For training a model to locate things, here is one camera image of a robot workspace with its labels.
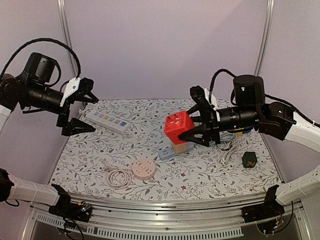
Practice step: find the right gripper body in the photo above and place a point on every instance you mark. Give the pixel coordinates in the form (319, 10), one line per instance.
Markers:
(213, 122)

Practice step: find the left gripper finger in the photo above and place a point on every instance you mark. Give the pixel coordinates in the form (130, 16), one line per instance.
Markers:
(76, 126)
(86, 97)

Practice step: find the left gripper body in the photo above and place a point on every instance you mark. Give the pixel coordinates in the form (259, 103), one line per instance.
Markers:
(63, 118)

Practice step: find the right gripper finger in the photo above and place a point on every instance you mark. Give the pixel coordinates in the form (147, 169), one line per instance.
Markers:
(202, 118)
(200, 135)

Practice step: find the beige cube socket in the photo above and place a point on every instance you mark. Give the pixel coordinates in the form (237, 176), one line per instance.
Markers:
(179, 148)

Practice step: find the red cube socket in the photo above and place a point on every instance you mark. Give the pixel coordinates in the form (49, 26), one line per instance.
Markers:
(176, 124)

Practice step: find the yellow cube socket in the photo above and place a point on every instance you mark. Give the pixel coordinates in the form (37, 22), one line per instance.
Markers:
(238, 133)

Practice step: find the white multi-switch power strip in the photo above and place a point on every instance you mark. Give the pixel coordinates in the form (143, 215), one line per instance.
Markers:
(107, 121)

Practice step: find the blue-grey power strip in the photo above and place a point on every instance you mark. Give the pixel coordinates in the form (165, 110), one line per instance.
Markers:
(169, 152)

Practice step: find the pink round power strip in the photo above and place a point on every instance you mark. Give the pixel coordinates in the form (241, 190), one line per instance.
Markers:
(143, 168)

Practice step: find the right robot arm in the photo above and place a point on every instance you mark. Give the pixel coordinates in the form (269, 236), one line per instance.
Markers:
(252, 108)

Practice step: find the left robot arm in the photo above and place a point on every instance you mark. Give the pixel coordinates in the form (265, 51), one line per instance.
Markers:
(32, 89)

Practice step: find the blue cube socket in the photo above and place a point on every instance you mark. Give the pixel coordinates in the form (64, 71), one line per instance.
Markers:
(247, 130)

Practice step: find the dark green cube socket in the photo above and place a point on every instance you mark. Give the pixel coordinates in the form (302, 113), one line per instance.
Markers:
(249, 159)

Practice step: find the floral table mat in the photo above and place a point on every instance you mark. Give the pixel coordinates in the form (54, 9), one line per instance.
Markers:
(194, 175)

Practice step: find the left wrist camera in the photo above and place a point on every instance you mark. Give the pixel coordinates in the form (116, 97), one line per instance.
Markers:
(75, 86)

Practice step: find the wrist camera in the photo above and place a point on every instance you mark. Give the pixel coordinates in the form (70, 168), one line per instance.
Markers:
(75, 86)
(201, 96)

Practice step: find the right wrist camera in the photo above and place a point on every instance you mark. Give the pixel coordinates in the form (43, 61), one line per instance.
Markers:
(201, 96)

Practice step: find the aluminium front rail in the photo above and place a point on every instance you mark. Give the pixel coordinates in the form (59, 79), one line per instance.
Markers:
(211, 219)

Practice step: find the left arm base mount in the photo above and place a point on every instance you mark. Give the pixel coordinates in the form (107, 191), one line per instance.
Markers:
(80, 211)

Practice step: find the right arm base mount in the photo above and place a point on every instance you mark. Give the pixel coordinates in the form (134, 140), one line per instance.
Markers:
(265, 210)

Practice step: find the left aluminium post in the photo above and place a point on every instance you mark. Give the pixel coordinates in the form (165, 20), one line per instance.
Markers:
(61, 7)

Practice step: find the aluminium post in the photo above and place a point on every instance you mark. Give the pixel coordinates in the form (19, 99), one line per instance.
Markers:
(264, 41)
(61, 7)

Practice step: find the right aluminium post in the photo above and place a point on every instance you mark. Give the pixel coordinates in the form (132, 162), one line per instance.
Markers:
(264, 41)

